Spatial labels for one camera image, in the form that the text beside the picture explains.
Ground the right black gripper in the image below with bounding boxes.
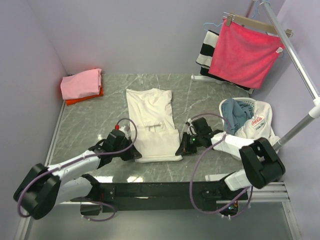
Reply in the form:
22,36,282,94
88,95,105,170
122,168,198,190
176,131,203,156

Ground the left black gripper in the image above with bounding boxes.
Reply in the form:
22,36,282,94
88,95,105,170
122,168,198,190
112,136,142,161

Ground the cream white t-shirt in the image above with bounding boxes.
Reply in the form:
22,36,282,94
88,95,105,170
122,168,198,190
126,88,183,164

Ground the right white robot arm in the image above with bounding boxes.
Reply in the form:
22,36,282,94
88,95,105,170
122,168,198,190
175,117,286,200

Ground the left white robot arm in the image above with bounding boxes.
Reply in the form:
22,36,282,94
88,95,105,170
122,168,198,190
13,129,142,220

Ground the blue grey garment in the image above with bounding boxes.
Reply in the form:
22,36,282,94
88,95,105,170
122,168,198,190
221,98,254,135

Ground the white coca-cola t-shirt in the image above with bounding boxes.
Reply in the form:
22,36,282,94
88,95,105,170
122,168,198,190
234,100,280,146

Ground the white laundry basket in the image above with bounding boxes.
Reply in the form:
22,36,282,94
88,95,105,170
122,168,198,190
218,97,255,160

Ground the folded orange t-shirt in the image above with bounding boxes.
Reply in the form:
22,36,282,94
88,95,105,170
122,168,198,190
60,84,104,106

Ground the folded pink t-shirt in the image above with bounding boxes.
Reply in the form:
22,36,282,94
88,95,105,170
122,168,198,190
60,68,102,100

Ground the black white striped cloth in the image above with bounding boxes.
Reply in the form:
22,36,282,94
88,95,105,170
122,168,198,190
195,30,254,94

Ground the red hanging towel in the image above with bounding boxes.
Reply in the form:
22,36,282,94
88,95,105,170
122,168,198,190
208,20,285,89

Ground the silver clothes rack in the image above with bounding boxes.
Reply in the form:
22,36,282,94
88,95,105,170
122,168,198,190
191,0,320,182

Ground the wooden clip hanger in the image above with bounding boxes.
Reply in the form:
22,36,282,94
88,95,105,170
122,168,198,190
222,12,278,36

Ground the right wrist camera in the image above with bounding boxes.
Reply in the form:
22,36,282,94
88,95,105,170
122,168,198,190
185,118,197,136

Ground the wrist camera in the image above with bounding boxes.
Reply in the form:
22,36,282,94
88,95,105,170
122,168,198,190
185,118,197,136
114,124,131,138

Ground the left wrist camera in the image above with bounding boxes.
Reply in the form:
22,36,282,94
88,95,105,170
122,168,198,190
114,124,131,138

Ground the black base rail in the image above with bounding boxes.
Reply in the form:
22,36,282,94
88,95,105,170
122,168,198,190
69,182,250,217

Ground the aluminium frame rail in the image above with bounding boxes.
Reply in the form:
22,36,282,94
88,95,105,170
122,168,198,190
14,99,301,240

